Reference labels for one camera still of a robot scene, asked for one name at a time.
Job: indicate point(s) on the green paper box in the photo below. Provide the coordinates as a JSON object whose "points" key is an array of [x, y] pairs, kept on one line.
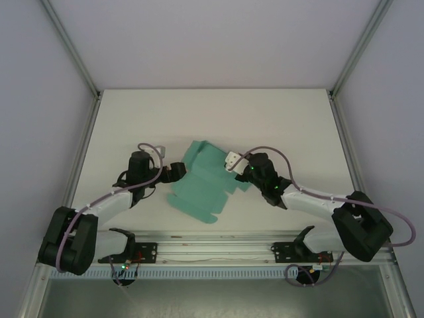
{"points": [[202, 185]]}

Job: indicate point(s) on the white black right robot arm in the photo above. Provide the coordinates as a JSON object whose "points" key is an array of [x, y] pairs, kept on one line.
{"points": [[314, 203]]}

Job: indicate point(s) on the aluminium mounting rail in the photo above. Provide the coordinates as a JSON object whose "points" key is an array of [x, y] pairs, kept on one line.
{"points": [[215, 248]]}

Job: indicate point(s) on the aluminium frame post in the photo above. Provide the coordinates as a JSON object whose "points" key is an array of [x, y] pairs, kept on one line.
{"points": [[71, 49], [362, 49]]}

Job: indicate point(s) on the aluminium side rail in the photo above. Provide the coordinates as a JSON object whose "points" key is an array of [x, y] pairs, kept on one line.
{"points": [[81, 159], [348, 145]]}

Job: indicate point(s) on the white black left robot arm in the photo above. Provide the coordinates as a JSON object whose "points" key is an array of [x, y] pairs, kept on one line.
{"points": [[109, 203]]}

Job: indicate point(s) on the grey metal panel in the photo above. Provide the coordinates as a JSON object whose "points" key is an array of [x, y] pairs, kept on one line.
{"points": [[212, 298]]}

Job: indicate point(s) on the small circuit board with LED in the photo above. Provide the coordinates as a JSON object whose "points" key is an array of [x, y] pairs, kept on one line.
{"points": [[125, 266], [319, 267]]}

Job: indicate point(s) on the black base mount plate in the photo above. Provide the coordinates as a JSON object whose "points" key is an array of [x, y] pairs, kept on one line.
{"points": [[147, 252], [283, 252]]}

